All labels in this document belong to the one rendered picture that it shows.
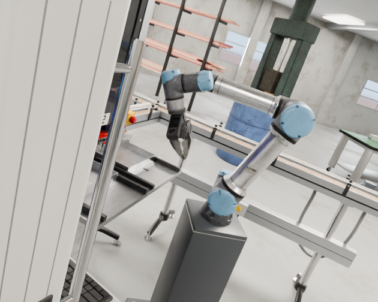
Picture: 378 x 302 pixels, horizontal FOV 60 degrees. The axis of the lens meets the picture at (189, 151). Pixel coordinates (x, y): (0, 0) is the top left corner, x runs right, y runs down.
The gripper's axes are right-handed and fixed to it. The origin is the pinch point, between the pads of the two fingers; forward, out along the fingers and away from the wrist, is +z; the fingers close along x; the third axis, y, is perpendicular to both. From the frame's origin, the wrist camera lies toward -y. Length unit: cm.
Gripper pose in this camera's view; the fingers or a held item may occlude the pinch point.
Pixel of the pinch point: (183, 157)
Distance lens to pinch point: 135.9
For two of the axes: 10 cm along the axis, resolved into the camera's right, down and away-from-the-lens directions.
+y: 2.4, -3.7, 9.0
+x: -9.6, 0.5, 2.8
